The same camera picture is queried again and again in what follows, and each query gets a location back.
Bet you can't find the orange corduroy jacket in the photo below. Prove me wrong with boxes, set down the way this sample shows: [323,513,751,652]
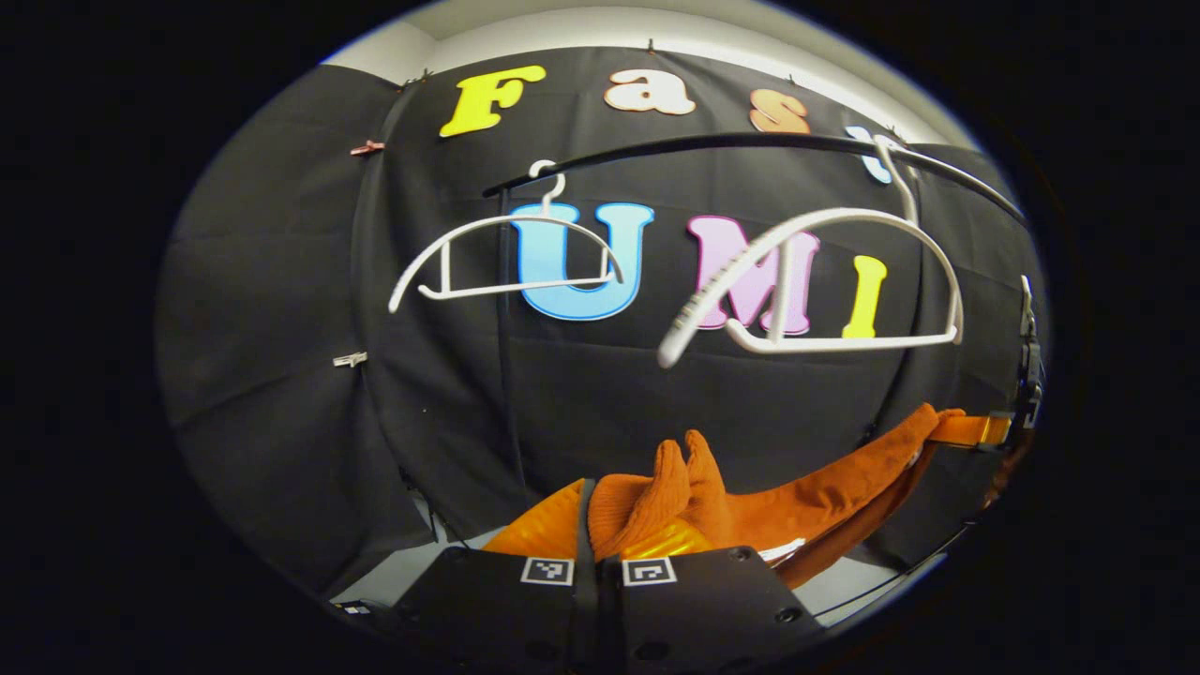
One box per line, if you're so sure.
[586,403,967,592]

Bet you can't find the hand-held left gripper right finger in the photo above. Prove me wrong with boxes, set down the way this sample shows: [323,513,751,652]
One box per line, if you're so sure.
[600,525,826,668]

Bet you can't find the black clothes rack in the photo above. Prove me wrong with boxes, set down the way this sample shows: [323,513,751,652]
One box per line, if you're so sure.
[483,131,1028,488]

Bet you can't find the white plastic hanger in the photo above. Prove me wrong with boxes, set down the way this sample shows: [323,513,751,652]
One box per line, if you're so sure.
[656,131,967,368]
[389,159,624,315]

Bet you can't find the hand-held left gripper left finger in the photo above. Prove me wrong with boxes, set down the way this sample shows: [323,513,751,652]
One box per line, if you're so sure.
[394,478,601,668]

